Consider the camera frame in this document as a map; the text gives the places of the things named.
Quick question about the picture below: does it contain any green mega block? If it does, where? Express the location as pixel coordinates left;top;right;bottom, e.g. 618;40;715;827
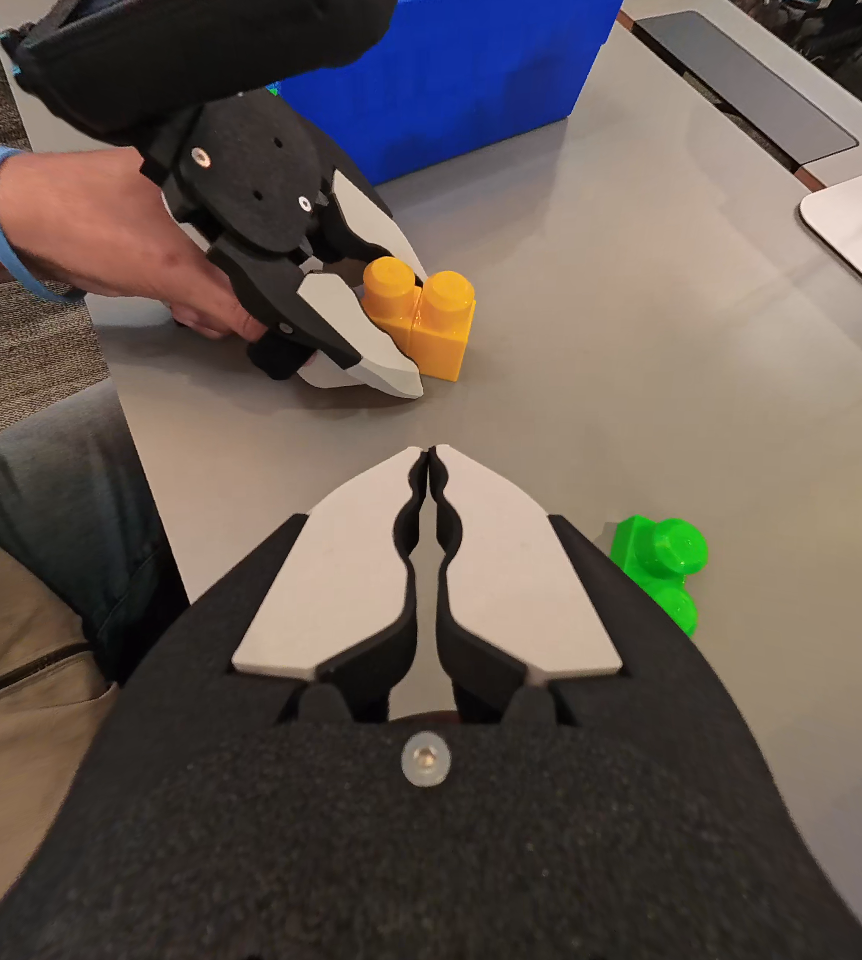
608;515;709;639

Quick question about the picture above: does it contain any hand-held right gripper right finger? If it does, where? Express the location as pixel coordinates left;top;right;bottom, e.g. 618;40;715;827
430;444;625;690

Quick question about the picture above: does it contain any person's jeans leg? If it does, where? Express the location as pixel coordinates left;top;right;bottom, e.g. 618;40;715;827
0;378;192;684

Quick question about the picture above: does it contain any blue wristband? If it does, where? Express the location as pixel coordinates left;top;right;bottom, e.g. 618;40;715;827
0;144;87;307

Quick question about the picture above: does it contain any blue storage bin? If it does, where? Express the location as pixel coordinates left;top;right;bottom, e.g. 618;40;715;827
271;0;624;186

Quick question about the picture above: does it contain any black flat panel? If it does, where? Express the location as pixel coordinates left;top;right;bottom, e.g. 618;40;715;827
634;11;861;171

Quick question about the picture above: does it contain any orange mega block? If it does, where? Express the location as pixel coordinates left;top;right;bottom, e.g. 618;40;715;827
362;255;429;343
404;269;478;384

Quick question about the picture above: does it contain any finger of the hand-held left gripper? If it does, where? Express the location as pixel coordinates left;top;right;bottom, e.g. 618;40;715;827
323;168;433;286
293;270;426;403

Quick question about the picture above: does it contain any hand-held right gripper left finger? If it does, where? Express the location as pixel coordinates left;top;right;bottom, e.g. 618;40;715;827
230;446;430;687

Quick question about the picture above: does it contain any person's beige jacket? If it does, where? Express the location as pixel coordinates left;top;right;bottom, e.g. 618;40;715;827
0;518;120;946

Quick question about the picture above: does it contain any person's left hand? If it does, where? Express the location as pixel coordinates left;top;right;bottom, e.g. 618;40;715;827
0;143;270;343

